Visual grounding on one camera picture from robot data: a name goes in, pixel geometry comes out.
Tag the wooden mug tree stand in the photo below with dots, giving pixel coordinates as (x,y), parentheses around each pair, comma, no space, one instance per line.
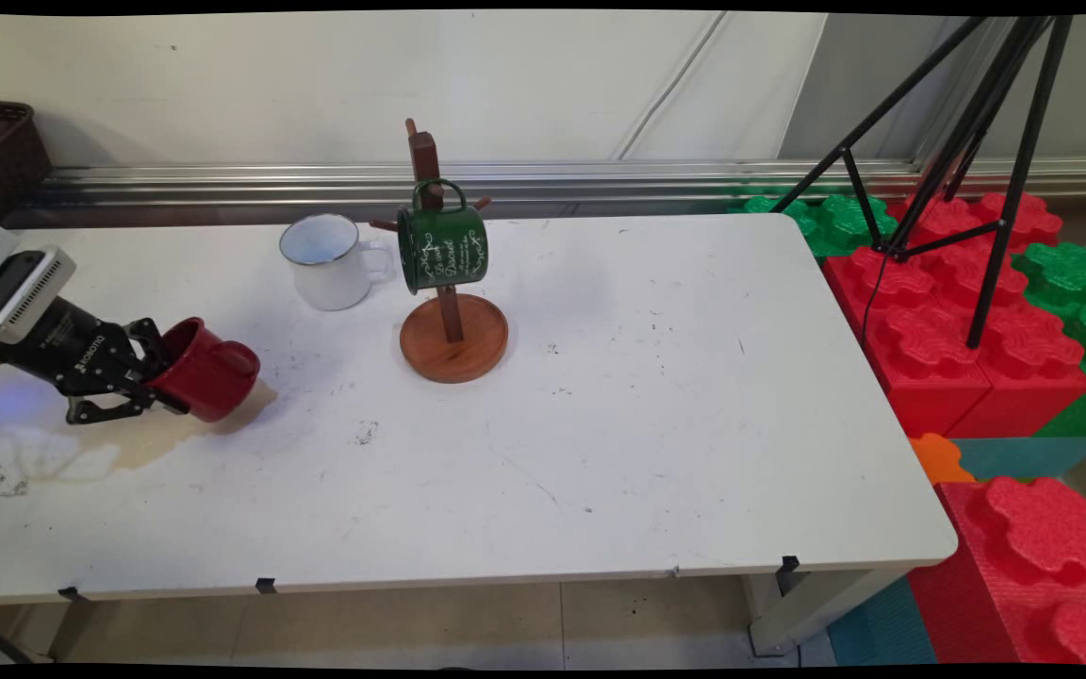
(453,339)

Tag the white table leg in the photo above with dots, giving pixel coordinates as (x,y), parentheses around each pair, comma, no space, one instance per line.
(807,604)

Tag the black tripod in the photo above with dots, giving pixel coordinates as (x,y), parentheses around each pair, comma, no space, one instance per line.
(1000,226)

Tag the black table edge clip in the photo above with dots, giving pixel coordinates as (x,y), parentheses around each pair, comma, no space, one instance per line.
(789,563)
(266,586)
(72,594)

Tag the red foam block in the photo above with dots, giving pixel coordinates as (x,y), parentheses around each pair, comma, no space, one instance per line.
(1033,556)
(1033,349)
(920,349)

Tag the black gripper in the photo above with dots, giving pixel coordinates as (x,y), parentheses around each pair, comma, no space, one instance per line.
(72,354)

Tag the orange foam piece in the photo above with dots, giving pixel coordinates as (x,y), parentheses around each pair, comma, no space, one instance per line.
(937,457)

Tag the green foam block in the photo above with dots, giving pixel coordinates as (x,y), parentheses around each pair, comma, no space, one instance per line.
(830,222)
(1076,283)

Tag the red enamel mug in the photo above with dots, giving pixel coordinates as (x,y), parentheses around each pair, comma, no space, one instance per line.
(213,377)

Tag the teal foam block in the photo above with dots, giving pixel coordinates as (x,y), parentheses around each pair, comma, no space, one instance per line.
(1024,455)
(882,627)

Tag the brown wicker basket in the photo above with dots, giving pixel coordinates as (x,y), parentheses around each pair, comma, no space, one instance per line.
(1,160)

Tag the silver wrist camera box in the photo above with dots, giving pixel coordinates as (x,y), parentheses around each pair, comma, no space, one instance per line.
(24,292)

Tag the green enamel mug white print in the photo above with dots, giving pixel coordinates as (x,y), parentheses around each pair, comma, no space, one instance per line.
(444,250)

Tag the aluminium window rail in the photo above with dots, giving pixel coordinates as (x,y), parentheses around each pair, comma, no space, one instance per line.
(647,179)

